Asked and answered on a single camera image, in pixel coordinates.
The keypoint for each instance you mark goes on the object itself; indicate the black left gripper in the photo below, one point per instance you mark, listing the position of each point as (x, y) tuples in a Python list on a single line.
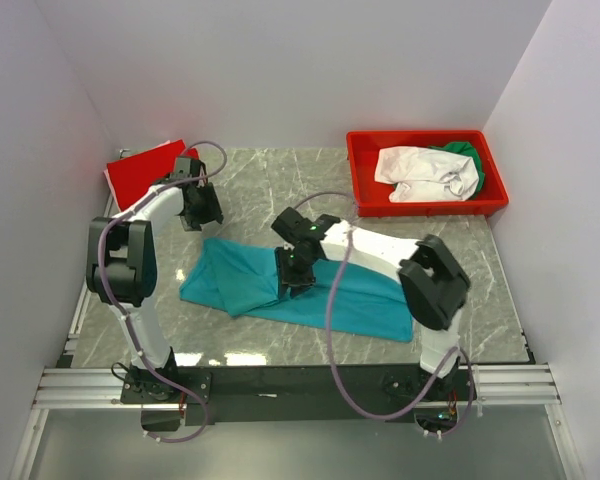
[(211, 212)]

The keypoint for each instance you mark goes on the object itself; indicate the crumpled white t-shirt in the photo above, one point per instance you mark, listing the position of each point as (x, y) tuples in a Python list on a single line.
[(424, 175)]

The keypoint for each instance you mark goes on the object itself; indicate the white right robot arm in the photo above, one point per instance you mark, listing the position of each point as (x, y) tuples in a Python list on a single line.
[(434, 285)]

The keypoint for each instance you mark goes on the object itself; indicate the red plastic bin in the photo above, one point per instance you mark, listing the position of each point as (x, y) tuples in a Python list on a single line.
[(373, 197)]

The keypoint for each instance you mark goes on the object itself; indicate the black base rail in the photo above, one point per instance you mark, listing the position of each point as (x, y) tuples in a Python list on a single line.
[(395, 392)]

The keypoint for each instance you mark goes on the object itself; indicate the folded red t-shirt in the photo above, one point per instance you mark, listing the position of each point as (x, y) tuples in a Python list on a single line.
[(135, 170)]

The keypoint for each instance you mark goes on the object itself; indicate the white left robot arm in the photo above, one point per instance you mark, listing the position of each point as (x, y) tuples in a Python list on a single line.
[(122, 270)]

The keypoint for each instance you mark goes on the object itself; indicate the teal t-shirt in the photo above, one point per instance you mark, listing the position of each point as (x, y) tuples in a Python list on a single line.
[(242, 281)]

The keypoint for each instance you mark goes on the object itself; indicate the green t-shirt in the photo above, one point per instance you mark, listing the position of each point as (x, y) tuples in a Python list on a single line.
[(465, 148)]

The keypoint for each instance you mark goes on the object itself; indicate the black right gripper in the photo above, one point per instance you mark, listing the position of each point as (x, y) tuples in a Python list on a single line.
[(299, 282)]

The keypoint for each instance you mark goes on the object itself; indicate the aluminium frame rail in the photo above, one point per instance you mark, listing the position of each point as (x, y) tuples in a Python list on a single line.
[(77, 428)]

